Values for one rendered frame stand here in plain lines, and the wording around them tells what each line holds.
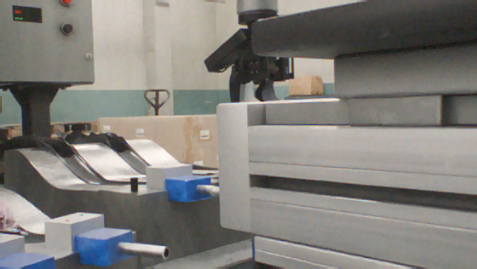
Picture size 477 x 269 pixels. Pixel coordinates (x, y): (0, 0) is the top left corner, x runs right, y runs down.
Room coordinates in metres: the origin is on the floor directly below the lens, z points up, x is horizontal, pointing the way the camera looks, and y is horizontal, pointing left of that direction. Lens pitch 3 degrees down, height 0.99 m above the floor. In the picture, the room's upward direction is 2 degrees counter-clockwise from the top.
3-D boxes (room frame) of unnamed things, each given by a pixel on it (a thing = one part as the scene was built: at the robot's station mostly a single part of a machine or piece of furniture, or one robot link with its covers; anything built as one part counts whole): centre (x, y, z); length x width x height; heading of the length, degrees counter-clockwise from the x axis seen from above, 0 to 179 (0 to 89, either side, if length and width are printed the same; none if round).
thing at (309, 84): (8.30, -0.96, 1.26); 0.42 x 0.33 x 0.29; 46
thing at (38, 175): (0.95, 0.21, 0.87); 0.50 x 0.26 x 0.14; 46
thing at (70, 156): (0.93, 0.21, 0.92); 0.35 x 0.16 x 0.09; 46
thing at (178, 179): (0.72, 0.06, 0.89); 0.13 x 0.05 x 0.05; 46
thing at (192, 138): (5.24, 0.69, 0.47); 1.22 x 0.80 x 0.94; 50
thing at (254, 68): (1.02, -0.04, 1.09); 0.09 x 0.08 x 0.12; 46
